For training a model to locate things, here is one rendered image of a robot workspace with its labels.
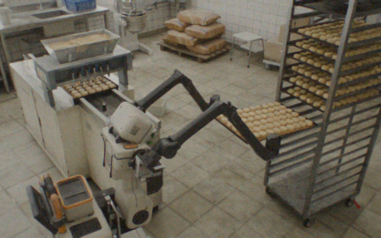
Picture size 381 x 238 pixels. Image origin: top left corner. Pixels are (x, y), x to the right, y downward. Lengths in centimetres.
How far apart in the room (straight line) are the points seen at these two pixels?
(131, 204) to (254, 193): 156
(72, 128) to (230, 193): 150
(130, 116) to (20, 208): 188
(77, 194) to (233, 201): 164
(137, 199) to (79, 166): 136
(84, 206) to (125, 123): 48
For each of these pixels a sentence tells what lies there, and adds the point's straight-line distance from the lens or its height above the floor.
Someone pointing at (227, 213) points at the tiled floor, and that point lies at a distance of 318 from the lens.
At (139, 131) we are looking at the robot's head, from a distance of 186.
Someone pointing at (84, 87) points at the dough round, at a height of 91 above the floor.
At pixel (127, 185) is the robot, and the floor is 89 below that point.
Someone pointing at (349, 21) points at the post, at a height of 166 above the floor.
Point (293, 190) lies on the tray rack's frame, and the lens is 328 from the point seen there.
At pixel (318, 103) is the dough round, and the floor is 106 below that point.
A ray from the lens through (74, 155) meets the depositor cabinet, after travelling 330.
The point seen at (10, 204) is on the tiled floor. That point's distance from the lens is 357.
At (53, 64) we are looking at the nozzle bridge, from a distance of 302.
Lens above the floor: 222
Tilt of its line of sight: 30 degrees down
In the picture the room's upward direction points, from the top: straight up
